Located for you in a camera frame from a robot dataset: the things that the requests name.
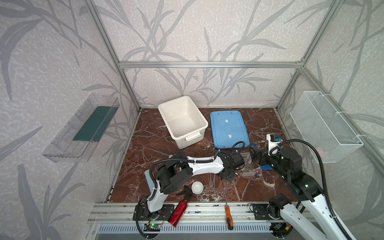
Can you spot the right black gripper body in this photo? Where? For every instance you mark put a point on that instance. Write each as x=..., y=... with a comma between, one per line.
x=259, y=156

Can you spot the red spray bottle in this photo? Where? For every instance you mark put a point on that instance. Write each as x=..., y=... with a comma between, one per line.
x=181, y=207

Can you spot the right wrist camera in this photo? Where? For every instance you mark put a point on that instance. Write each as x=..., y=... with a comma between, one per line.
x=274, y=143

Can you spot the white wire mesh basket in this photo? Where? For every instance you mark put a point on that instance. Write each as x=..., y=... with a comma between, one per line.
x=321, y=125

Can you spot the green circuit board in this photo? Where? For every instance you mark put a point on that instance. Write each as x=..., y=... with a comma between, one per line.
x=151, y=227

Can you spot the white plastic storage bin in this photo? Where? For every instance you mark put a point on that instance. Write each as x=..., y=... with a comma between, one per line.
x=184, y=121

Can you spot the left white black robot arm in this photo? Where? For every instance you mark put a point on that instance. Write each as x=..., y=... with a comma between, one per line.
x=171, y=174

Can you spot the clear test tube rack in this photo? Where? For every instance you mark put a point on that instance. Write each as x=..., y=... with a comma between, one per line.
x=249, y=168

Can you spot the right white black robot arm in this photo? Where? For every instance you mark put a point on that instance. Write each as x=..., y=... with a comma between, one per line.
x=313, y=197

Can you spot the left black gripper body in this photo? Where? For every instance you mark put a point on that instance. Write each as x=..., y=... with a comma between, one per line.
x=229, y=173

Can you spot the pink object in basket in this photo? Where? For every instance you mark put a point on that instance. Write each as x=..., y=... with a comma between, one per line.
x=322, y=153

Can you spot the clear acrylic wall shelf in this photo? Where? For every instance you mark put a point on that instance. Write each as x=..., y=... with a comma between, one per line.
x=77, y=141

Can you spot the blue plastic bin lid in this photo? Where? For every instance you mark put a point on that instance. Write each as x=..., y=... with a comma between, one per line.
x=228, y=128

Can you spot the orange handled screwdriver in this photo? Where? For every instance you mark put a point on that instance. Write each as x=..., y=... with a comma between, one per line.
x=229, y=219

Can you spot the small white bowl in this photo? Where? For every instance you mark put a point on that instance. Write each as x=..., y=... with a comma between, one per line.
x=197, y=187

